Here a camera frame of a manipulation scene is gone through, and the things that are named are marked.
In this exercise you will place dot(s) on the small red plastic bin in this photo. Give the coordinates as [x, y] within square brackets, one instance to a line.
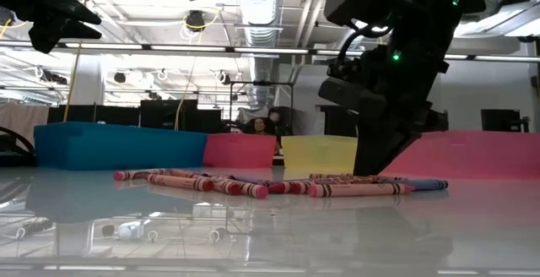
[240, 150]

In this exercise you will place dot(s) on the black partition panel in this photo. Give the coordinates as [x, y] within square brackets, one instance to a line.
[93, 114]

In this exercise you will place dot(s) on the silver ventilation duct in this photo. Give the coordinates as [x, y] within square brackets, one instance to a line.
[261, 7]

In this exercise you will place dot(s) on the long overhead light bar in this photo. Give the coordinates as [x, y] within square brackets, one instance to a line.
[190, 48]

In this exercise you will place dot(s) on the purple crayon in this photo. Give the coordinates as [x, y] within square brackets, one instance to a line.
[263, 181]

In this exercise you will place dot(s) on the yellow plastic bin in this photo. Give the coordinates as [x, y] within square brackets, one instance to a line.
[316, 154]

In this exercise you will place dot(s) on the dark blue crayon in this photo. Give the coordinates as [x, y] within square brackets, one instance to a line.
[426, 184]

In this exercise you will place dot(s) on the pink crayon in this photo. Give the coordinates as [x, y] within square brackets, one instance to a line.
[358, 190]

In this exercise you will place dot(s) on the large pink plastic bin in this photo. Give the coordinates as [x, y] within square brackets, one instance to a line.
[472, 154]

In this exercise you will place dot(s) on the person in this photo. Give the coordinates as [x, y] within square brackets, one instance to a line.
[260, 127]

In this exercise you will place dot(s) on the black overhead camera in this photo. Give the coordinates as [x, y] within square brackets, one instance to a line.
[195, 20]

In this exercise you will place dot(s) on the black monitor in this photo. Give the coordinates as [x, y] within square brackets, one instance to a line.
[169, 114]
[502, 121]

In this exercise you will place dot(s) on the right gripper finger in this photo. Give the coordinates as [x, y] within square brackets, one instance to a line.
[365, 154]
[392, 150]

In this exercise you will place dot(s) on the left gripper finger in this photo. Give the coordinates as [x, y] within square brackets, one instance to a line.
[71, 12]
[59, 32]

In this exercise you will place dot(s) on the red crayon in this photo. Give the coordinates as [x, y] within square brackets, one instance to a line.
[337, 178]
[255, 191]
[278, 187]
[181, 182]
[300, 187]
[135, 175]
[230, 187]

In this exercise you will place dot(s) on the beige curtain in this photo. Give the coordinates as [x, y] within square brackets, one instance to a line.
[21, 118]

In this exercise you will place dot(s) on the blue plastic bin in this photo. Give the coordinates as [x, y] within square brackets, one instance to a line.
[118, 146]

